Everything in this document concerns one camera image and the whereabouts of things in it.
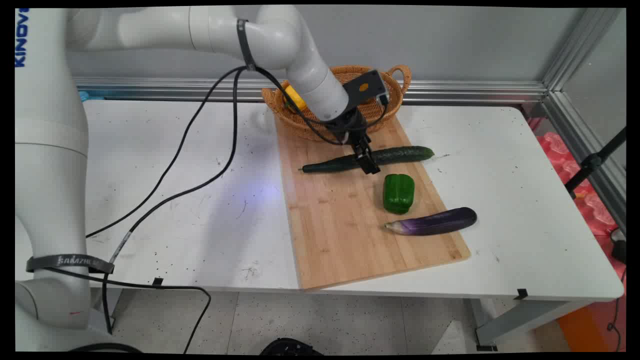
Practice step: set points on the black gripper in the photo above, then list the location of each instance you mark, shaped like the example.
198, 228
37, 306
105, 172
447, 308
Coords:
347, 125

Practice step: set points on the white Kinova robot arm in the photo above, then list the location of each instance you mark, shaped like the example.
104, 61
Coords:
50, 150

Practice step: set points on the dark green cucumber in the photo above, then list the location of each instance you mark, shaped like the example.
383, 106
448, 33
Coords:
400, 154

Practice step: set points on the green bell pepper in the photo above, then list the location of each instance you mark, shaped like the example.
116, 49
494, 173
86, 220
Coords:
398, 193

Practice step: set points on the woven wicker basket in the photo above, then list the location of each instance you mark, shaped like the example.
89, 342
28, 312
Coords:
385, 107

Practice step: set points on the bamboo cutting board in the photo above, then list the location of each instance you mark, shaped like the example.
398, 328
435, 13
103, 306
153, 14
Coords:
350, 225

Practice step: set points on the yellow bell pepper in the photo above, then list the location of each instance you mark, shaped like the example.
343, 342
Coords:
296, 99

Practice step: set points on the purple eggplant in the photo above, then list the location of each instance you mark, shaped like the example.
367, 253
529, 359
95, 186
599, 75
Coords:
440, 222

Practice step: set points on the black round floor object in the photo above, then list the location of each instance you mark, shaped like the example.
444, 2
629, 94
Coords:
290, 346

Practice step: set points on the black table edge clip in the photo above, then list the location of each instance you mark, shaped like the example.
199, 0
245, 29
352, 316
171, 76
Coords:
158, 282
521, 294

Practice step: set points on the black tripod stand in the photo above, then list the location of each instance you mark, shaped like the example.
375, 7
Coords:
592, 162

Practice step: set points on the red bubble wrap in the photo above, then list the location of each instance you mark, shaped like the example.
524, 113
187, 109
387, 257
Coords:
595, 210

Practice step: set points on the black box device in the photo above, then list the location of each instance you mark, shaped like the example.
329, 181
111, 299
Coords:
619, 245

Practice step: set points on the orange floor mat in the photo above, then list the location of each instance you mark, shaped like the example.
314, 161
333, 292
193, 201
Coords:
590, 327

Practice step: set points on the blue bubble wrap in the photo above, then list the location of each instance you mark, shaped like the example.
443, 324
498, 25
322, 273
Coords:
90, 95

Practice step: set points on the grey table leg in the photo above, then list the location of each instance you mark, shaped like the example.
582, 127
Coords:
107, 307

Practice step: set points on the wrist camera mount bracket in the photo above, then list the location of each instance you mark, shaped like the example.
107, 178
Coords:
367, 85

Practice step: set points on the horizontal aluminium frame rail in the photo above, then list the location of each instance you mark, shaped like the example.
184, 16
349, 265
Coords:
475, 91

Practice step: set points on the slanted aluminium frame rail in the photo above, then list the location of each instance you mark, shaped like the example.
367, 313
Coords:
585, 135

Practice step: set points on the grey table leg frame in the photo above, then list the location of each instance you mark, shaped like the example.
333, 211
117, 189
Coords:
520, 317

